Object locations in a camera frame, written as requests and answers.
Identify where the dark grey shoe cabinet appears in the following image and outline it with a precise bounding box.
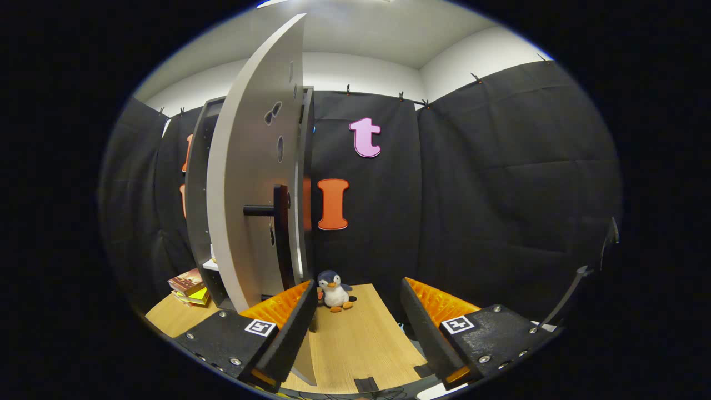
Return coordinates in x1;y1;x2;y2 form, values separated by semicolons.
184;86;316;312

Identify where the black curved metal stand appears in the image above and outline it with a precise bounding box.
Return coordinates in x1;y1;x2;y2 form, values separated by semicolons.
536;217;620;331

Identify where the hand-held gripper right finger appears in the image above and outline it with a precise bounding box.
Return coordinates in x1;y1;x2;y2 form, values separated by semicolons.
400;277;562;389

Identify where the brown picture book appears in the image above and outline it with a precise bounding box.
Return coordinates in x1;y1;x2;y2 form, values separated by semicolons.
168;268;205;295

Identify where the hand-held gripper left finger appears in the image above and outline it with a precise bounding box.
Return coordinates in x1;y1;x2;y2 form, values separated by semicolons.
175;279;318;393

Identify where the yellow book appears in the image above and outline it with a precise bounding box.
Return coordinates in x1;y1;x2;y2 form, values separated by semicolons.
173;286;212;307

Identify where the black backdrop cloth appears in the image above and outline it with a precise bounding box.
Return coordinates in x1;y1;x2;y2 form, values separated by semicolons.
99;60;623;328

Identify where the beige shoe cabinet door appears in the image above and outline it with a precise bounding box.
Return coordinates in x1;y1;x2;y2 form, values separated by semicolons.
206;13;318;387

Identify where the row of black cloth clips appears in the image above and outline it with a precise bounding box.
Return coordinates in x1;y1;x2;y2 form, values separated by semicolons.
159;53;548;116

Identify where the penguin plush toy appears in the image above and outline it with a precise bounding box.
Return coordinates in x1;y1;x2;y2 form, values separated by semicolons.
317;270;358;313

